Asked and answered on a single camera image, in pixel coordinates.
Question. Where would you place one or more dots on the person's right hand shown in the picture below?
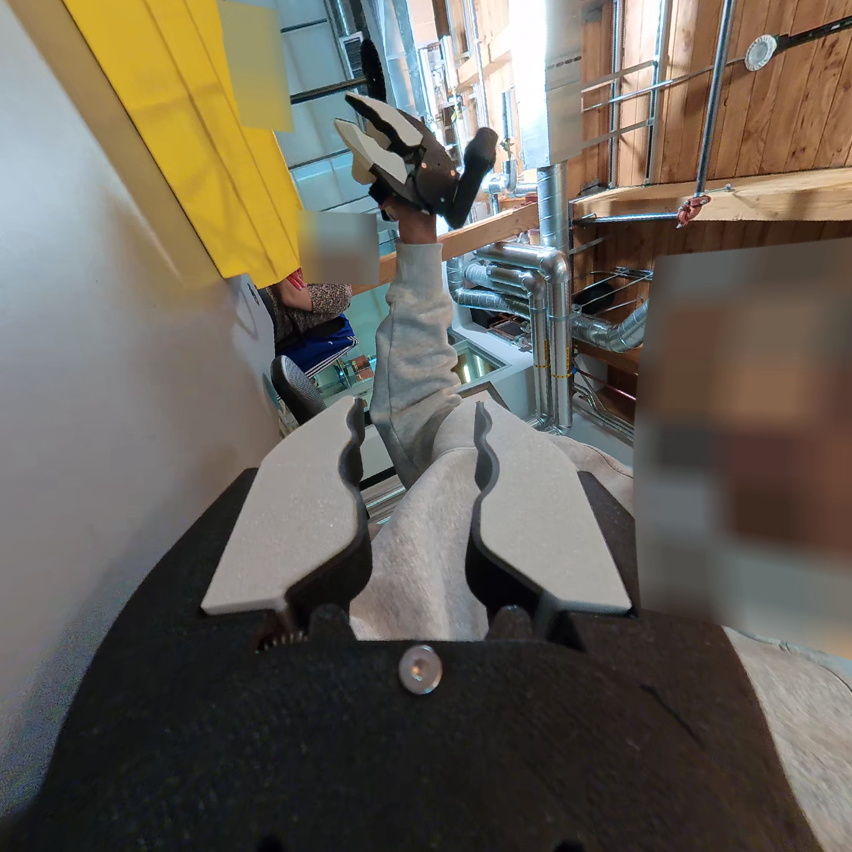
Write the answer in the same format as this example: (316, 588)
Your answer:
(418, 229)

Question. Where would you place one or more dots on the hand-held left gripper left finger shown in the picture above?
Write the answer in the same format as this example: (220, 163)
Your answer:
(293, 512)

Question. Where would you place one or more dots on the yellow plastic bin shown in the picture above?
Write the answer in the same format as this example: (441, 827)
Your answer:
(193, 133)

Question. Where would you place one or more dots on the wooden ceiling beam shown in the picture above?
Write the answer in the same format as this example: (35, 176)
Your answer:
(479, 233)

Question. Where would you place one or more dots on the grey office chair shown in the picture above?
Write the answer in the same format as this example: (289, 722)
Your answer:
(296, 389)

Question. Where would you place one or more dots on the blue jacket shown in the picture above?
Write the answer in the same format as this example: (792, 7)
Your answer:
(326, 346)

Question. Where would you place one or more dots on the person's right forearm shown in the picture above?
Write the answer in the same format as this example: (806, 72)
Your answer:
(416, 333)

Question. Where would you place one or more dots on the silver pipe bundle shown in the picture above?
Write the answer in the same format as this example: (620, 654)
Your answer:
(552, 299)

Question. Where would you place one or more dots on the black round ceiling lamp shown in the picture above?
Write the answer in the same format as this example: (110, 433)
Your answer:
(373, 66)

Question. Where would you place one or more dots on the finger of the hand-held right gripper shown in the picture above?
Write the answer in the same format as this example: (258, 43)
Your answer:
(393, 123)
(369, 150)

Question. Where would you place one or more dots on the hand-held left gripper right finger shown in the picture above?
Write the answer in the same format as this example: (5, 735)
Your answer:
(552, 526)

